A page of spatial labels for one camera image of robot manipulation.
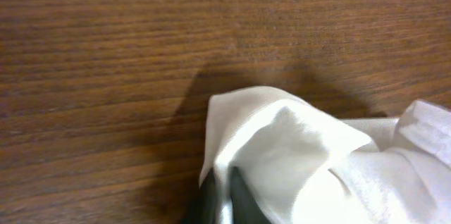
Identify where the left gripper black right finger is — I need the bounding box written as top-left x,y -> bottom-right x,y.
229,167 -> 271,224

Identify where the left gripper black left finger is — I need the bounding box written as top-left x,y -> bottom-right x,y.
181,169 -> 217,224

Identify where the white t-shirt with robot print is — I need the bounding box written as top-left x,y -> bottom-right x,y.
199,86 -> 450,223

